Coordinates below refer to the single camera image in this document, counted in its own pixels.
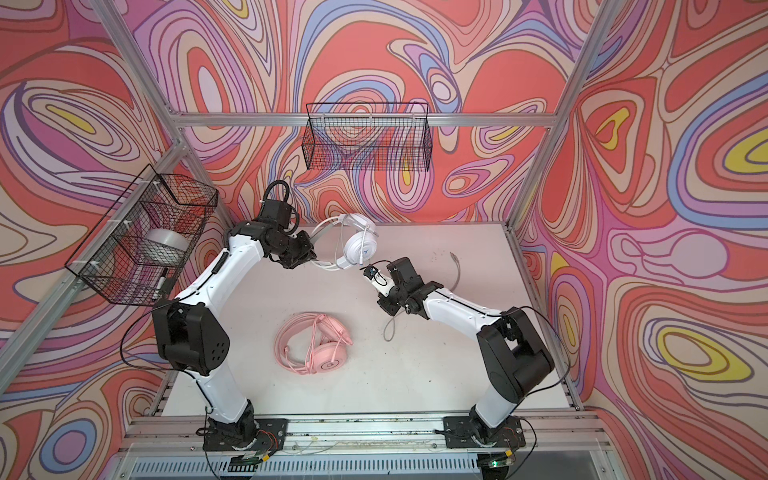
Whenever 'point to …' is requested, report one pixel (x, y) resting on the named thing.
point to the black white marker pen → (162, 279)
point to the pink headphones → (306, 343)
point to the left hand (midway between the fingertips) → (320, 250)
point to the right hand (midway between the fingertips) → (385, 298)
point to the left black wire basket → (140, 250)
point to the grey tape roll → (166, 246)
